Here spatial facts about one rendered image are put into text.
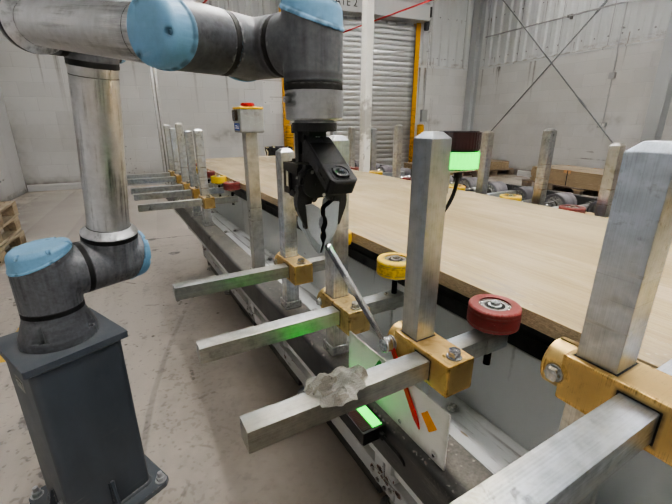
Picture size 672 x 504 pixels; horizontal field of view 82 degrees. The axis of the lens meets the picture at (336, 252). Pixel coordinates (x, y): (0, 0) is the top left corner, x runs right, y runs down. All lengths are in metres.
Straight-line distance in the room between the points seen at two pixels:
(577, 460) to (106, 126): 1.13
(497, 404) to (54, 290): 1.09
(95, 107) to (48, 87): 7.43
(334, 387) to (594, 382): 0.27
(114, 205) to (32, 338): 0.40
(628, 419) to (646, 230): 0.15
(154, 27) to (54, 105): 7.99
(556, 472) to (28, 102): 8.60
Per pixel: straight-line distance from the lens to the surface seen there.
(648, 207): 0.38
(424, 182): 0.53
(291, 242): 0.99
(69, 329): 1.28
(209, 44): 0.62
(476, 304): 0.65
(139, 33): 0.63
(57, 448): 1.40
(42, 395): 1.30
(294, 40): 0.61
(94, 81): 1.16
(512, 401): 0.83
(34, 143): 8.67
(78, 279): 1.26
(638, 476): 0.76
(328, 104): 0.60
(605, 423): 0.38
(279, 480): 1.57
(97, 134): 1.18
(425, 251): 0.54
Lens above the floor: 1.18
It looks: 19 degrees down
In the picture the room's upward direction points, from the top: straight up
